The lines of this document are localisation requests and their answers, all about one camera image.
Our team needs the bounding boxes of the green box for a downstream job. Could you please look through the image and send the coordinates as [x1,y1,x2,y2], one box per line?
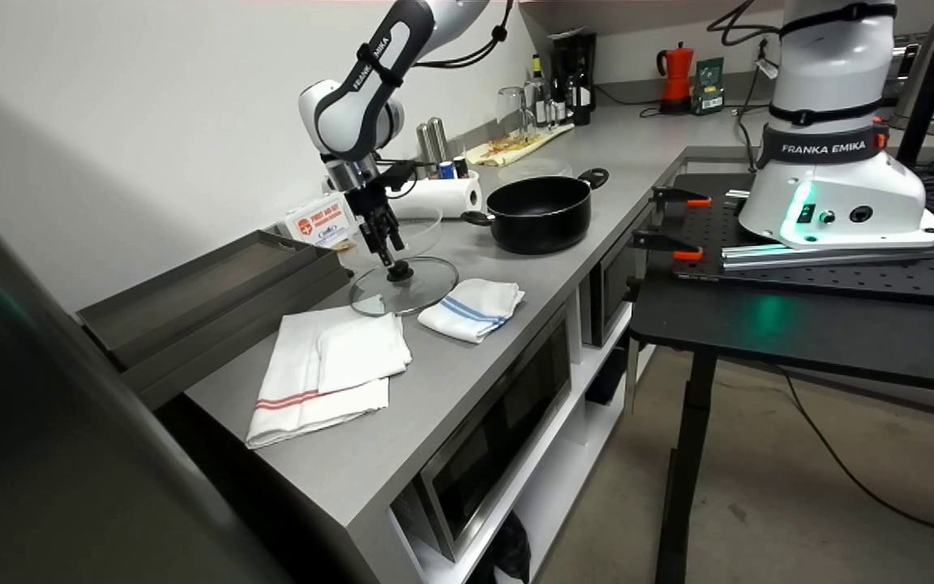
[694,59,728,115]

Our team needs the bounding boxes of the black coffee machine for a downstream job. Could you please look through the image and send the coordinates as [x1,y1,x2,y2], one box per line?
[550,33,597,128]

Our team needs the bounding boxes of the orange black clamp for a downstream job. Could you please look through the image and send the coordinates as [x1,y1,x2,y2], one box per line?
[634,232,704,265]
[655,188,715,207]

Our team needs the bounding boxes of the steel shaker right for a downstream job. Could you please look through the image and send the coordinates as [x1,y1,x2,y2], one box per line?
[428,118,455,162]

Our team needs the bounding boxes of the black cooking pot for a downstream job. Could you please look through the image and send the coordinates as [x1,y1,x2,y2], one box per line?
[464,168,610,255]

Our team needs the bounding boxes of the white red-striped dish towel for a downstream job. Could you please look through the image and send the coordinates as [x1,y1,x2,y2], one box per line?
[247,308,412,447]

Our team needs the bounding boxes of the black perforated robot table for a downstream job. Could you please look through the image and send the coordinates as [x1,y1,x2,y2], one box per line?
[629,185,934,584]

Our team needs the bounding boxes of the white paper towel roll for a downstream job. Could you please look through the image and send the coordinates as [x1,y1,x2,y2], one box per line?
[388,179,483,222]

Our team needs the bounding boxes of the orange black clamp near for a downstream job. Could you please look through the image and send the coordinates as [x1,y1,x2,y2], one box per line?
[634,232,704,265]

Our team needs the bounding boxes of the steel shaker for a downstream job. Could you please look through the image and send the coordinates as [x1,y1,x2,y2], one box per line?
[415,124,439,168]
[428,118,455,162]

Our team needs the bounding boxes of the orange black clamp far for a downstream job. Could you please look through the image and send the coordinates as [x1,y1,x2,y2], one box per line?
[655,188,715,207]

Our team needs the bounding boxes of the blue spice jar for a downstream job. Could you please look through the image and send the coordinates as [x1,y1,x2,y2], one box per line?
[439,162,458,179]

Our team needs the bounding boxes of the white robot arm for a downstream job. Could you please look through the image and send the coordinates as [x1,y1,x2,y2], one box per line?
[300,0,934,265]

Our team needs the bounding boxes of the glass pot lid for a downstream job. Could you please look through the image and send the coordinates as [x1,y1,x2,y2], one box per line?
[351,257,460,319]

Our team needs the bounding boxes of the red moka pot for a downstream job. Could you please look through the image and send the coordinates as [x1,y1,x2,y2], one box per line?
[655,43,694,115]

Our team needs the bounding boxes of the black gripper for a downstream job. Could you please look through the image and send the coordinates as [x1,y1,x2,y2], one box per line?
[329,155,407,265]

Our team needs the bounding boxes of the steel shaker left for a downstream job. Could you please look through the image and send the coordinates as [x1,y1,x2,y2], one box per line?
[415,124,439,168]

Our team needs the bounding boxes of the red white box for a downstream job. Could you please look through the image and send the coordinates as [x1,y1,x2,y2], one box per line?
[281,196,353,249]

